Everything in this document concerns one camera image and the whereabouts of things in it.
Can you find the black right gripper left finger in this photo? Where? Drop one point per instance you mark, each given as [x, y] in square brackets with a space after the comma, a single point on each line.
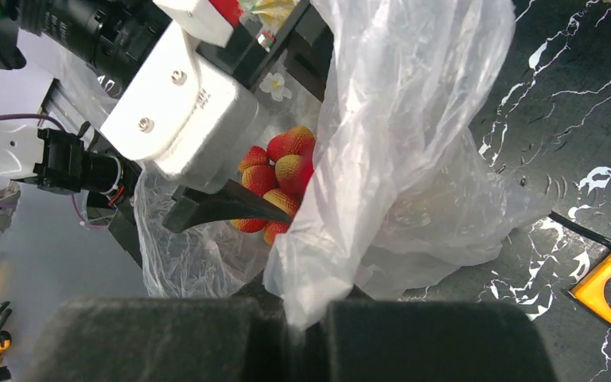
[150, 339]

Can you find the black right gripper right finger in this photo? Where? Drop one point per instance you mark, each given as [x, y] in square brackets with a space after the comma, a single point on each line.
[361, 340]

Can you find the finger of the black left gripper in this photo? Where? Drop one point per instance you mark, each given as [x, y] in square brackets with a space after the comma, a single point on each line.
[232, 202]

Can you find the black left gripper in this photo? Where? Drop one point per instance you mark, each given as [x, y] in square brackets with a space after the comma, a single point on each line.
[304, 39]

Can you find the red lychee bunch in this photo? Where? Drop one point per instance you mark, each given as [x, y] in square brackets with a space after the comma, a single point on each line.
[281, 171]

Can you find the clear plastic bag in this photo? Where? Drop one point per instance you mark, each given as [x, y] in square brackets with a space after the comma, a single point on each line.
[400, 197]

